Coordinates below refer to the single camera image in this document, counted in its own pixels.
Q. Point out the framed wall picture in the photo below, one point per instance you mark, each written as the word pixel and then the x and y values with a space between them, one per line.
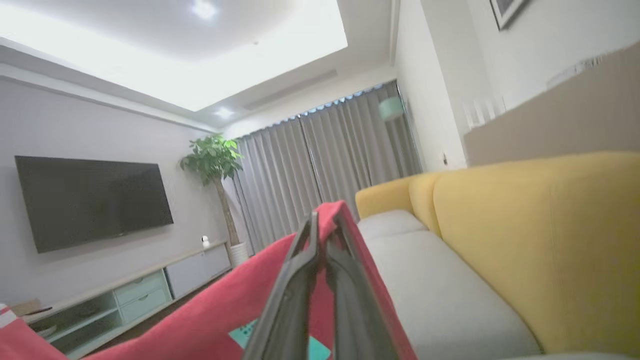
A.
pixel 507 11

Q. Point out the red basketball jersey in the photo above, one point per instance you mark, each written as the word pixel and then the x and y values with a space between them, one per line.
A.
pixel 210 310

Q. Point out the small white security camera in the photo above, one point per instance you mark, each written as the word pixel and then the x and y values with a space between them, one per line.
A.
pixel 205 242

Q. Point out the teal lamp shade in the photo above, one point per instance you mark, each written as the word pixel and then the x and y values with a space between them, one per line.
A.
pixel 391 109

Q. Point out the grey curtain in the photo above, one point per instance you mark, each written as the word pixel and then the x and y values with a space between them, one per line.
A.
pixel 325 170

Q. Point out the grey stitched sofa seat cushion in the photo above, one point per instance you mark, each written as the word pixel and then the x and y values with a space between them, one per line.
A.
pixel 450 310

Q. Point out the long low tv cabinet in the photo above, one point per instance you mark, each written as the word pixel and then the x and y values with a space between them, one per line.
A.
pixel 140 295

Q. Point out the small grey sofa seat cushion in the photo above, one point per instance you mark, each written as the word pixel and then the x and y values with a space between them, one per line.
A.
pixel 390 224

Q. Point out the black flat screen television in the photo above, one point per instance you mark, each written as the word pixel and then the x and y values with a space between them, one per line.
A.
pixel 95 202

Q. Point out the green potted tree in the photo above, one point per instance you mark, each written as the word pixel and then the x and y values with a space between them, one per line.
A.
pixel 212 157

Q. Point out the white bowl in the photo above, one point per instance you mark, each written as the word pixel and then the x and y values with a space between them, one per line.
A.
pixel 47 331

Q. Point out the small cardboard box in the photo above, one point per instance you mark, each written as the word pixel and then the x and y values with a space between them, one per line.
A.
pixel 25 306

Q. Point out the yellow and grey sofa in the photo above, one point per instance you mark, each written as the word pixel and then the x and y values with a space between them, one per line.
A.
pixel 550 240

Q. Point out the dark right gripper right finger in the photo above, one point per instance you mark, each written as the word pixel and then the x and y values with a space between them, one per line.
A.
pixel 360 325

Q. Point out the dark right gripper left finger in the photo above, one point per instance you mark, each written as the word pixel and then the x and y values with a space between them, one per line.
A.
pixel 287 310

